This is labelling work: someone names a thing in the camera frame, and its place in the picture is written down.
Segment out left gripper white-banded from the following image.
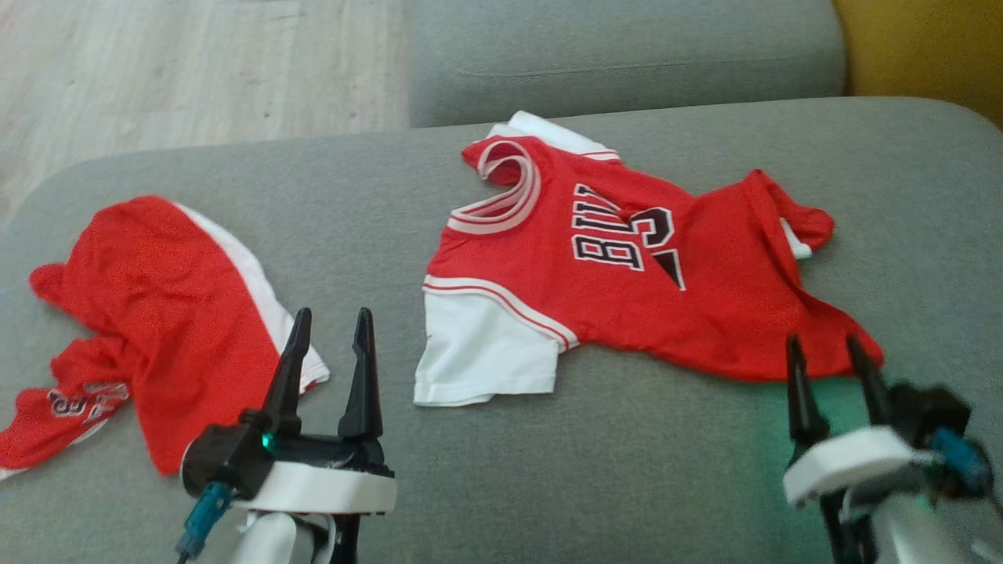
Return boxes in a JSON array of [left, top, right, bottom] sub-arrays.
[[234, 307, 397, 564]]

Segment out right gripper white-banded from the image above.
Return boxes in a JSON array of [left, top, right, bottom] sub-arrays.
[[783, 334, 934, 564]]

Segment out red basketball jersey white sleeves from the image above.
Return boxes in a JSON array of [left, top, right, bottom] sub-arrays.
[[413, 110, 886, 407]]

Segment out red basketball shorts white stripe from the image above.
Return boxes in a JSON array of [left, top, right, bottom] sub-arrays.
[[0, 195, 331, 481]]

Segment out large grey sofa seat cushion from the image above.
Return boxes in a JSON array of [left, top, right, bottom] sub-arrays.
[[0, 96, 1003, 564]]

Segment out mustard yellow upholstered furniture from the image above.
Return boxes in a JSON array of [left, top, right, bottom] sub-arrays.
[[832, 0, 1003, 130]]

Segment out small grey sofa cushion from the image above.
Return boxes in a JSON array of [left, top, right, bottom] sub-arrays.
[[407, 0, 849, 128]]

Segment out right arm teal-plug cable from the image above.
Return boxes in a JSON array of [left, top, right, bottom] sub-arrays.
[[931, 427, 1003, 518]]

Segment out arm teal-plug cable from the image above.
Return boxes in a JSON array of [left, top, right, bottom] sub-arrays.
[[176, 481, 235, 564], [931, 427, 1003, 518]]

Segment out left arm teal-plug cable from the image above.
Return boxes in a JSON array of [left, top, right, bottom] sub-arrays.
[[176, 481, 235, 564]]

